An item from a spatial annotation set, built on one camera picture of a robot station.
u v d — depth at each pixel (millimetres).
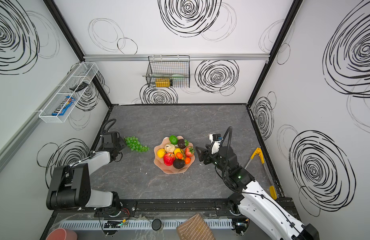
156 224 617
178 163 818
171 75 889
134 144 933
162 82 874
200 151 697
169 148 866
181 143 888
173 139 913
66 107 702
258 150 919
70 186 434
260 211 569
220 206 739
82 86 805
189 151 848
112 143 713
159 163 863
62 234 599
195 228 679
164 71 985
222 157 561
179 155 838
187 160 846
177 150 884
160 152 864
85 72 913
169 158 846
